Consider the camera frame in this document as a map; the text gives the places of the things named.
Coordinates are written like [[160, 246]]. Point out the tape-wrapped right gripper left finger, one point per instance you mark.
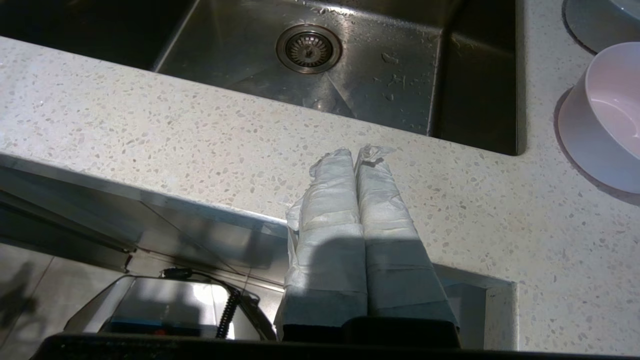
[[325, 240]]

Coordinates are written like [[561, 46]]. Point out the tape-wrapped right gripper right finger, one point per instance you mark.
[[395, 260]]

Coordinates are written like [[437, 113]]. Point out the round metal sink drain strainer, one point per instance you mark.
[[308, 48]]

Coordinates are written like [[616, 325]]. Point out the stainless steel sink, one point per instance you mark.
[[390, 75]]

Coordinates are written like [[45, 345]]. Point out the pale round bowl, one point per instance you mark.
[[600, 125]]

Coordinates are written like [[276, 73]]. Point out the metallic robot base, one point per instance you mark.
[[165, 300]]

